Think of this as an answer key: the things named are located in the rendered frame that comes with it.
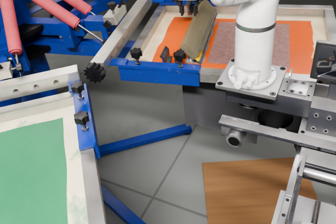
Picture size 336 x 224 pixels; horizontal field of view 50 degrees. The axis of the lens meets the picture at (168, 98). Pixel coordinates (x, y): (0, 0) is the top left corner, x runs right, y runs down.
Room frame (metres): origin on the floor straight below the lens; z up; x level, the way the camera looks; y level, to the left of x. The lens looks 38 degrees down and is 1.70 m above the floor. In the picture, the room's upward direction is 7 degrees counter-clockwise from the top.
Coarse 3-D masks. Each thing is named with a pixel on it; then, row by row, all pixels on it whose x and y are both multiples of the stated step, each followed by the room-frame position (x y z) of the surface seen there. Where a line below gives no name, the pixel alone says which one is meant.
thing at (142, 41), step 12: (156, 12) 1.56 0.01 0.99; (216, 12) 1.55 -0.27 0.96; (228, 12) 1.53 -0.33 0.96; (288, 12) 1.45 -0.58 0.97; (300, 12) 1.43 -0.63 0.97; (312, 12) 1.42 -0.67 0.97; (324, 12) 1.37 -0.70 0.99; (156, 24) 1.47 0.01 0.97; (324, 24) 1.31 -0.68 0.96; (144, 36) 1.34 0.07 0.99; (132, 48) 1.25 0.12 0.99; (144, 48) 1.29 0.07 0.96; (204, 72) 1.03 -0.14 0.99; (216, 72) 1.02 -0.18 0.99
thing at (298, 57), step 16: (160, 48) 1.29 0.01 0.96; (176, 48) 1.27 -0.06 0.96; (208, 48) 1.24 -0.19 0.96; (224, 48) 1.23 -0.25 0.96; (288, 48) 1.17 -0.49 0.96; (304, 48) 1.16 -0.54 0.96; (208, 64) 1.13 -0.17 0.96; (224, 64) 1.11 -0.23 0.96; (272, 64) 1.08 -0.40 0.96; (288, 64) 1.07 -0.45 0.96; (304, 64) 1.05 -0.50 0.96
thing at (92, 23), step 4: (88, 16) 1.49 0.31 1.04; (92, 16) 1.48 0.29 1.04; (96, 16) 1.48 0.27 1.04; (100, 16) 1.47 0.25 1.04; (84, 20) 1.45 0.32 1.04; (88, 20) 1.45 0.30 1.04; (92, 20) 1.44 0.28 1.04; (96, 20) 1.44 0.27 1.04; (100, 20) 1.43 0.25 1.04; (120, 20) 1.41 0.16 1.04; (84, 24) 1.45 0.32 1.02; (88, 24) 1.44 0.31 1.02; (92, 24) 1.44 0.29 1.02; (96, 24) 1.43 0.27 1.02; (88, 28) 1.45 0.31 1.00; (92, 28) 1.44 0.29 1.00; (96, 28) 1.43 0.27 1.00; (108, 28) 1.42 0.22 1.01; (112, 28) 1.41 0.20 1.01
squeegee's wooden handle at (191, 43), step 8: (200, 8) 1.41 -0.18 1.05; (208, 8) 1.46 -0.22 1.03; (200, 16) 1.36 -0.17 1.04; (208, 16) 1.40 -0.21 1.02; (192, 24) 1.27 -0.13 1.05; (200, 24) 1.31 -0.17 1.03; (192, 32) 1.22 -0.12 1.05; (200, 32) 1.26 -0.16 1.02; (184, 40) 1.15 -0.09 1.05; (192, 40) 1.18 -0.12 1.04; (200, 40) 1.21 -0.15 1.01; (184, 48) 1.13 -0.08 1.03; (192, 48) 1.13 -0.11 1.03; (192, 56) 1.13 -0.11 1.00
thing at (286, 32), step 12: (180, 24) 1.48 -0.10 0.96; (216, 24) 1.44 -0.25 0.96; (228, 24) 1.42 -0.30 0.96; (276, 24) 1.37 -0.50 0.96; (288, 24) 1.36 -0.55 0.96; (300, 24) 1.35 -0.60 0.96; (168, 36) 1.38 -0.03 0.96; (180, 36) 1.37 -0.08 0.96; (216, 36) 1.33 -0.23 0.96; (228, 36) 1.32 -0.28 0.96; (276, 36) 1.27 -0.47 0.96; (288, 36) 1.26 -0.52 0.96; (300, 36) 1.25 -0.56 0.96
